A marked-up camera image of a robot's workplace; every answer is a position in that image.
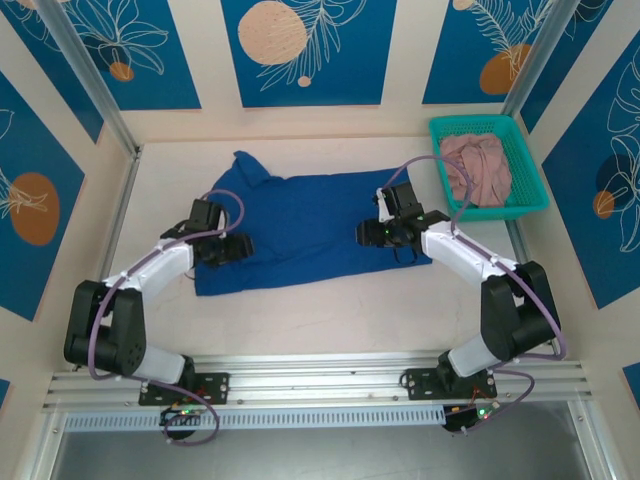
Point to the aluminium corner post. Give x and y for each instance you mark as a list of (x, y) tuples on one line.
[(100, 85), (540, 60)]

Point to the aluminium frame leg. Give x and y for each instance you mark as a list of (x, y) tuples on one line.
[(595, 445), (42, 450)]

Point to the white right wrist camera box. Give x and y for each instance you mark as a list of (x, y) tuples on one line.
[(384, 210)]

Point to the pink crumpled cloth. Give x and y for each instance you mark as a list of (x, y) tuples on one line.
[(485, 165)]

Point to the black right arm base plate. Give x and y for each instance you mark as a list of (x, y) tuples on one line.
[(420, 385)]

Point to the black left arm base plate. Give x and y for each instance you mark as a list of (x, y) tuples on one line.
[(220, 387)]

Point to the blue floral wall panel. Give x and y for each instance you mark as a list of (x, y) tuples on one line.
[(350, 75), (575, 60), (450, 50), (150, 50), (590, 225), (3, 395), (634, 382), (30, 150), (45, 50)]

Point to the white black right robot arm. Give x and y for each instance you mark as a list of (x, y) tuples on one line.
[(460, 250)]

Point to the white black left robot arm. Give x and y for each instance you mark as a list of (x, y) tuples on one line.
[(155, 265)]

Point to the aluminium mounting rail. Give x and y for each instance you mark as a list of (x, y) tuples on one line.
[(310, 380)]

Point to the blue t-shirt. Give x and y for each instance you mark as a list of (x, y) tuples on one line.
[(310, 225)]

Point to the teal plastic mesh basket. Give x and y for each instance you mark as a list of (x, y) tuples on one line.
[(525, 165)]

